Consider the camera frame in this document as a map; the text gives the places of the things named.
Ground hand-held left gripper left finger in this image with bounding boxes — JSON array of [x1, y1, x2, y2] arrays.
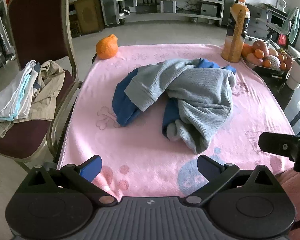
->
[[15, 155, 119, 205]]

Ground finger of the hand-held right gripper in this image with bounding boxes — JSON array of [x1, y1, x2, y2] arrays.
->
[[259, 132, 300, 161]]

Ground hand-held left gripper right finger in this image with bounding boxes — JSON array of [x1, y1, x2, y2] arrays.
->
[[184, 155, 288, 204]]

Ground grey and blue sweatshirt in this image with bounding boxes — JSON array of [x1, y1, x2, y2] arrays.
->
[[112, 58, 237, 155]]

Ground pink printed blanket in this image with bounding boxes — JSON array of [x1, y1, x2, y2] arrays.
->
[[57, 44, 295, 198]]

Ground white plant pot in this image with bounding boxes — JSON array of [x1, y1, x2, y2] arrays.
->
[[286, 57, 300, 90]]

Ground metal fruit tray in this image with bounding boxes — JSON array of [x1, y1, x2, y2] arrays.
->
[[241, 47, 294, 79]]

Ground fruit in white foam net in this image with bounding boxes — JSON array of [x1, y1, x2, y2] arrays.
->
[[265, 54, 282, 70]]

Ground pink apple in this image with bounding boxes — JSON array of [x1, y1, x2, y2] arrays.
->
[[246, 53, 264, 66]]

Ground beige garment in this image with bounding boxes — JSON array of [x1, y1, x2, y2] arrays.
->
[[0, 60, 66, 140]]

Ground red apple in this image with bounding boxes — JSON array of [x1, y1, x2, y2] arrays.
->
[[252, 40, 269, 58]]

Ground white and light-blue shirt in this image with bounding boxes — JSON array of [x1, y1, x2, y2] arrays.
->
[[0, 60, 42, 124]]

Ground orange juice bottle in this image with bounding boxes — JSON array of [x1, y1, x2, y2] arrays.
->
[[221, 0, 250, 63]]

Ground bumpy orange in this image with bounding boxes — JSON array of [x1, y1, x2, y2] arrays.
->
[[96, 34, 119, 60]]

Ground chrome office chair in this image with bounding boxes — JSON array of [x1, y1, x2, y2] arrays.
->
[[265, 6, 300, 48]]

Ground grey drawer cabinet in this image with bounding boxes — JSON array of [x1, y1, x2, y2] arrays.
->
[[245, 2, 269, 39]]

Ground grey box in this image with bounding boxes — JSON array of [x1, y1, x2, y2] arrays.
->
[[200, 3, 219, 16]]

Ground wooden cabinet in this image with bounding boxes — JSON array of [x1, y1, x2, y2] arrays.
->
[[70, 0, 105, 37]]

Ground silver box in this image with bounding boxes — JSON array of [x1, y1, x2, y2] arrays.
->
[[161, 1, 177, 13]]

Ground black device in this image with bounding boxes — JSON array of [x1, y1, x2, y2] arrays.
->
[[136, 4, 158, 14]]

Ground maroon chair with gold frame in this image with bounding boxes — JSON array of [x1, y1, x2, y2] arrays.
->
[[0, 0, 83, 170]]

